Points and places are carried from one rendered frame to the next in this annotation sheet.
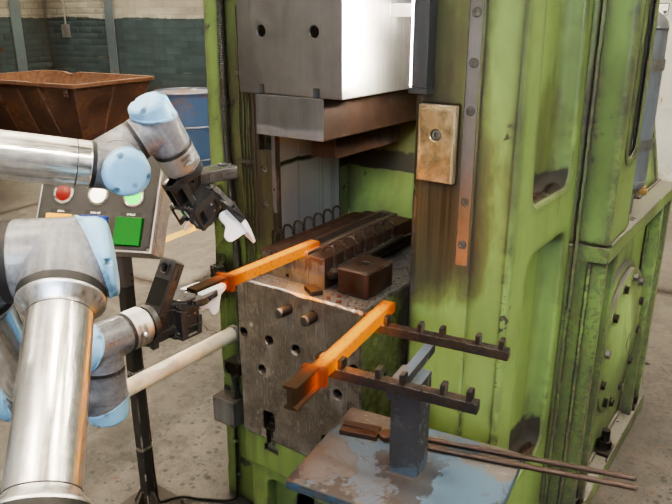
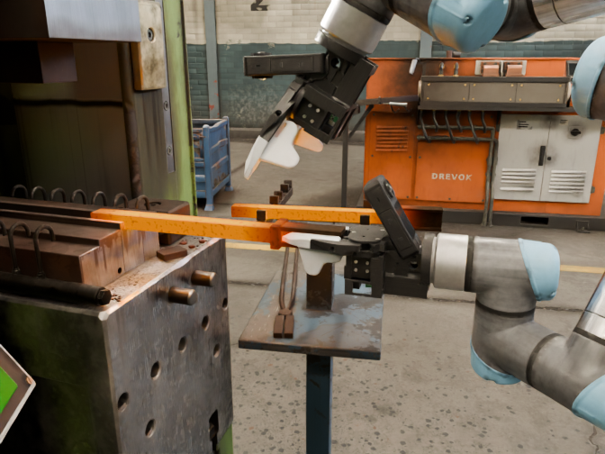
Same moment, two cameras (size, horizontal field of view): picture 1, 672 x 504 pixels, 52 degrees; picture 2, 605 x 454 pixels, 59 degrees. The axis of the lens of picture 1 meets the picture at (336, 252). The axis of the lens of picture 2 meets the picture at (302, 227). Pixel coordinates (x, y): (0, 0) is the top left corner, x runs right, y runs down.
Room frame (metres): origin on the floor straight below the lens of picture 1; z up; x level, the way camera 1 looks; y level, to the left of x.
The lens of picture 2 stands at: (1.56, 0.96, 1.25)
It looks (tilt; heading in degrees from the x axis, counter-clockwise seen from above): 18 degrees down; 252
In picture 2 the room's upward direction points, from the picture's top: straight up
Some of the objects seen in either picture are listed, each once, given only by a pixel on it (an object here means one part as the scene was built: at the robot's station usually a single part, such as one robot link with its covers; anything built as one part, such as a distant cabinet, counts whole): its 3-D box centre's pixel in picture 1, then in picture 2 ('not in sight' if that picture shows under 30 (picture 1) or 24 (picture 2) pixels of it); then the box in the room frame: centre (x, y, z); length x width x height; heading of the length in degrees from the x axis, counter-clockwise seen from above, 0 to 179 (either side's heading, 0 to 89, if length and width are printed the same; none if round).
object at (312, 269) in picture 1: (340, 242); (18, 235); (1.76, -0.01, 0.96); 0.42 x 0.20 x 0.09; 145
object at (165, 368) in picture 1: (178, 362); not in sight; (1.72, 0.44, 0.62); 0.44 x 0.05 x 0.05; 145
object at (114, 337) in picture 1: (100, 345); (510, 269); (1.11, 0.42, 0.98); 0.11 x 0.08 x 0.09; 145
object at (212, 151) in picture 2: not in sight; (158, 159); (1.36, -4.06, 0.36); 1.20 x 0.80 x 0.72; 157
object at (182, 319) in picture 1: (168, 317); (387, 260); (1.24, 0.33, 0.98); 0.12 x 0.08 x 0.09; 145
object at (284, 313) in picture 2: (480, 453); (289, 279); (1.20, -0.30, 0.69); 0.60 x 0.04 x 0.01; 71
